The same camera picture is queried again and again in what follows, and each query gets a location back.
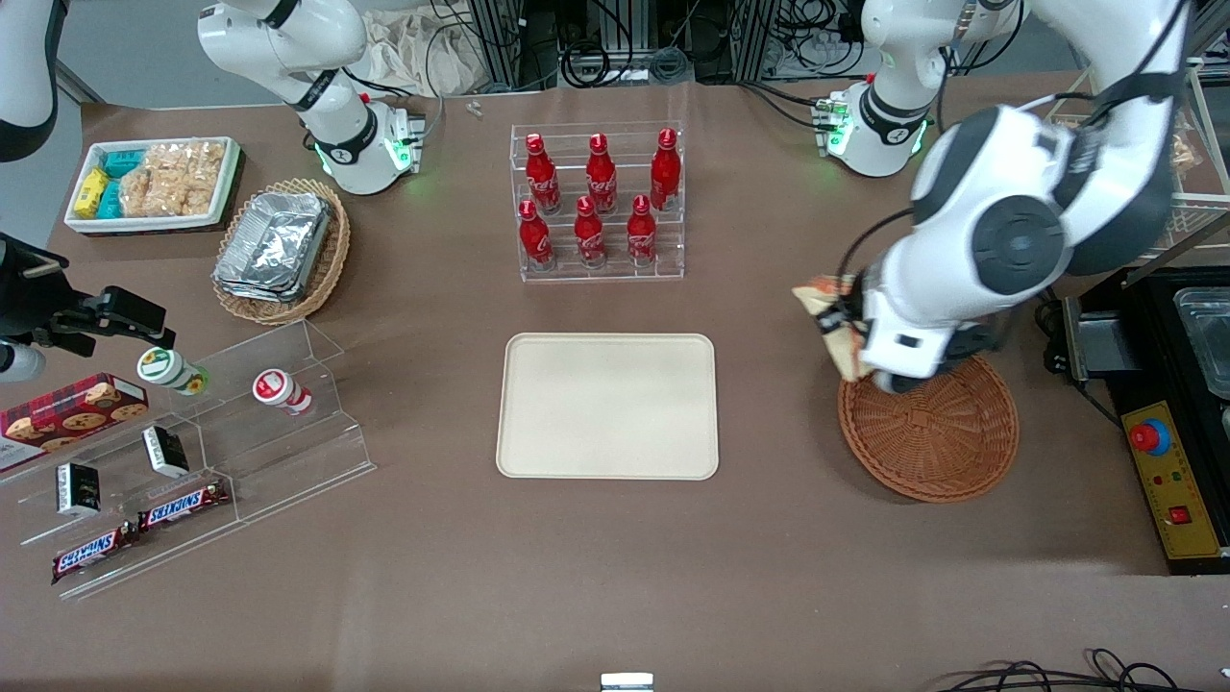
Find black floor cables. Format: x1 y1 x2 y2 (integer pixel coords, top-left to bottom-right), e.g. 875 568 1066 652
937 648 1230 692

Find beige rectangular serving tray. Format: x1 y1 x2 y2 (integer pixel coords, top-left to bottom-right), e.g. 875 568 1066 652
496 333 720 481

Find red cola bottle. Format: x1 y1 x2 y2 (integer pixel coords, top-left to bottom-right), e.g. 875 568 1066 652
627 195 658 267
585 134 619 215
574 196 608 269
525 133 563 215
650 128 682 212
518 200 555 272

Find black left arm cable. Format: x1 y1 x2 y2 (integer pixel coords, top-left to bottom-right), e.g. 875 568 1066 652
834 206 920 291

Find white rectangular snack tray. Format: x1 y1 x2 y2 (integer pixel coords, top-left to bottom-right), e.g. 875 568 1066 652
64 136 241 235

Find clear acrylic bottle rack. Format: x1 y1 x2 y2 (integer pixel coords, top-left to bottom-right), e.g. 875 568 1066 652
509 121 686 284

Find beige crumpled cloth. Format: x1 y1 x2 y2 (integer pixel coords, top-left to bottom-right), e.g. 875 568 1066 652
360 8 483 98

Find clear acrylic stepped shelf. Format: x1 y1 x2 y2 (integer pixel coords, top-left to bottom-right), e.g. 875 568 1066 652
0 319 378 603

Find yellow emergency stop box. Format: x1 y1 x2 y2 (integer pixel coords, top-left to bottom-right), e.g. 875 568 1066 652
1120 400 1227 562

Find small black white box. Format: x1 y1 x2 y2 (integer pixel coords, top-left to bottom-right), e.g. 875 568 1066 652
56 462 104 519
142 425 191 480

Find triangular sandwich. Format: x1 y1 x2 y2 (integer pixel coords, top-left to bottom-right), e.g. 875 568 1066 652
792 274 872 383

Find black coiled cable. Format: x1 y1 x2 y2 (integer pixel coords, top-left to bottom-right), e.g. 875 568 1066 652
560 38 637 89

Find stacked aluminium foil containers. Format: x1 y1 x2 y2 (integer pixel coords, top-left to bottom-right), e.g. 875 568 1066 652
213 190 333 305

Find snickers chocolate bar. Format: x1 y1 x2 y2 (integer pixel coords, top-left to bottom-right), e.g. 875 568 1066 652
137 479 232 534
51 524 136 586

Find red cookie box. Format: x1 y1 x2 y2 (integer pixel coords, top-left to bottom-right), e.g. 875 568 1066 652
0 373 150 473

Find clear bag of rice crackers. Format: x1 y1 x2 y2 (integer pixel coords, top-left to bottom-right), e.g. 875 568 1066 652
118 140 228 219

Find green capped yogurt bottle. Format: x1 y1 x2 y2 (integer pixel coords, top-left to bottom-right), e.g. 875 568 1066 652
136 347 209 397

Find brown round wicker basket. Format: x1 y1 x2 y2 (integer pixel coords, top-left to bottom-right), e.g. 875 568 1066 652
837 352 1021 504

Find white wire basket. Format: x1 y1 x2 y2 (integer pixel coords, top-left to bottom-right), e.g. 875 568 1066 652
1044 63 1230 212

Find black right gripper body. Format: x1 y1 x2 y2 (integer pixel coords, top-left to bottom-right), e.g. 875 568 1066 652
0 231 76 345

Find red capped yogurt bottle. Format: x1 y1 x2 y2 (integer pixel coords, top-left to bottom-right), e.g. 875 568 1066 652
252 369 315 418

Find grey metal block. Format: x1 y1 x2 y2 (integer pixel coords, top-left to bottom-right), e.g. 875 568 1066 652
1061 296 1119 384

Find light oval wicker basket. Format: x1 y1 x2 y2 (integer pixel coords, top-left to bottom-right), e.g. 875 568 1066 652
211 178 352 328

